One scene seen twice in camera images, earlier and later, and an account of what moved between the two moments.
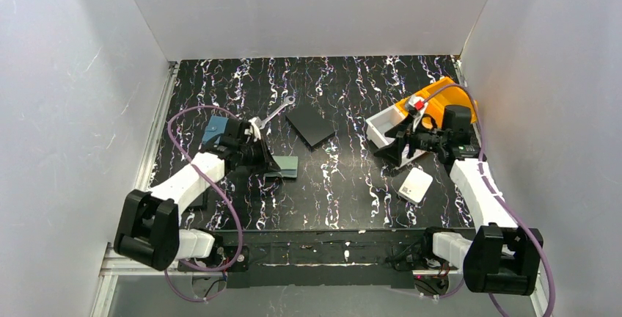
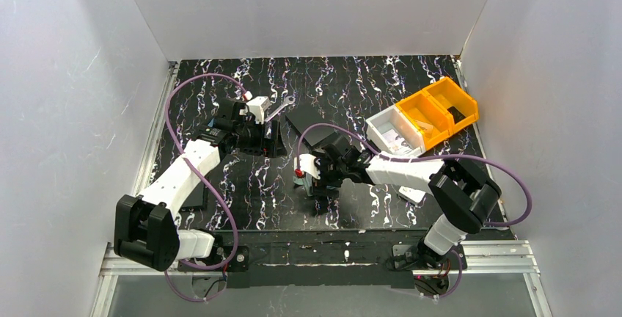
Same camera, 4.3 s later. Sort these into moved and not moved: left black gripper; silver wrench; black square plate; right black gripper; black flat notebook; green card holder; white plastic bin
Moved: green card holder; left black gripper; right black gripper
Not moved: black square plate; silver wrench; black flat notebook; white plastic bin
